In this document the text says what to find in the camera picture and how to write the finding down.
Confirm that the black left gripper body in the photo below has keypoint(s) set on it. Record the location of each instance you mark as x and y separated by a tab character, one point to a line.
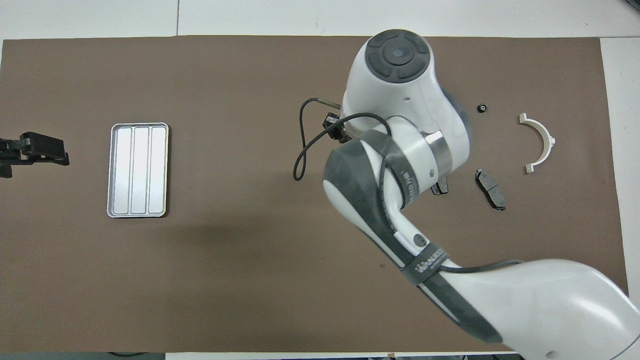
15	152

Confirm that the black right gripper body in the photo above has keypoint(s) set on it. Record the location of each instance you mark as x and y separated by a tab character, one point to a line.
336	127

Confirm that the small black bearing gear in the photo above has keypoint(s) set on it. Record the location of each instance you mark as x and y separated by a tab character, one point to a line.
482	107

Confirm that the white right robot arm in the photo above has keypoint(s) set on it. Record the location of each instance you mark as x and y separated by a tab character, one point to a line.
400	100

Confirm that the silver metal tray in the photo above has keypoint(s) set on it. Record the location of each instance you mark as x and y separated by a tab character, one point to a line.
137	170

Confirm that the dark grey brake pad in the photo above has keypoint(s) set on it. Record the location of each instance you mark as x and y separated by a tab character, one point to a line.
491	189
442	187

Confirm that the brown table mat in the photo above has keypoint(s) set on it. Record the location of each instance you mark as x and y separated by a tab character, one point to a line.
200	290

